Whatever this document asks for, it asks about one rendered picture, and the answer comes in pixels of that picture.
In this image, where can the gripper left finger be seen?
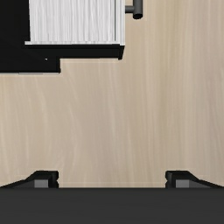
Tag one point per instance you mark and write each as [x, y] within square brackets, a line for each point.
[43, 178]

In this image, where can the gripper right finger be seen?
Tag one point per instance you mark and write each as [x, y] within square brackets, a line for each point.
[180, 178]

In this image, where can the cabinet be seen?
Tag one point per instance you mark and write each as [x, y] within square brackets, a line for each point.
[14, 38]

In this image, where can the open white cabinet drawer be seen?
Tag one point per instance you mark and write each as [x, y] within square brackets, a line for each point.
[73, 22]

